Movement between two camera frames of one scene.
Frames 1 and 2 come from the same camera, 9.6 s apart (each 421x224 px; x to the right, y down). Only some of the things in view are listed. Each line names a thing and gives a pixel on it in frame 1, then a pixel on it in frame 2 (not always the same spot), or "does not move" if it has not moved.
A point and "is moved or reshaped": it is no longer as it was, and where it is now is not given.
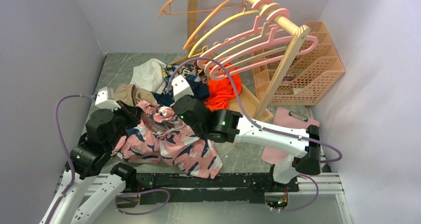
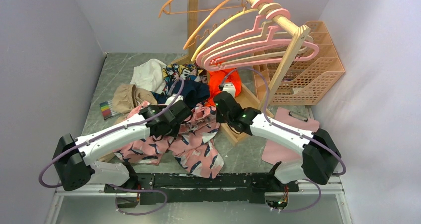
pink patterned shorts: [156, 136] does not move
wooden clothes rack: [298, 33] does not move
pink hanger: [274, 31] is moved or reshaped
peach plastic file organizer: [312, 75] does not move
